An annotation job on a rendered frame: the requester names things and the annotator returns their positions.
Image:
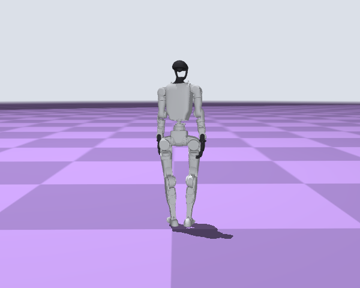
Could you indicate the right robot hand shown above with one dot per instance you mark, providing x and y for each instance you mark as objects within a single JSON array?
[{"x": 202, "y": 147}]

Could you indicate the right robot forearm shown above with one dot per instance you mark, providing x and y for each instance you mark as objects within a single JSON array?
[{"x": 201, "y": 124}]

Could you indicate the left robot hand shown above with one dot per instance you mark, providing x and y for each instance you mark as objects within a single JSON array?
[{"x": 158, "y": 140}]

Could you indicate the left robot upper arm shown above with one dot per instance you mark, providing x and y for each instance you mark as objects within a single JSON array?
[{"x": 162, "y": 102}]

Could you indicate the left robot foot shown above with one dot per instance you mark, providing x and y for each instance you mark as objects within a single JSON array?
[{"x": 173, "y": 222}]

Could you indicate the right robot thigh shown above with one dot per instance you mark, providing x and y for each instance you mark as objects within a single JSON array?
[{"x": 193, "y": 150}]

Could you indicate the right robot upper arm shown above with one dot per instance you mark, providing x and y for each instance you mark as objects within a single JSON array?
[{"x": 197, "y": 91}]

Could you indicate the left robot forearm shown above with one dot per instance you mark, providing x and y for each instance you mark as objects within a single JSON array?
[{"x": 160, "y": 127}]

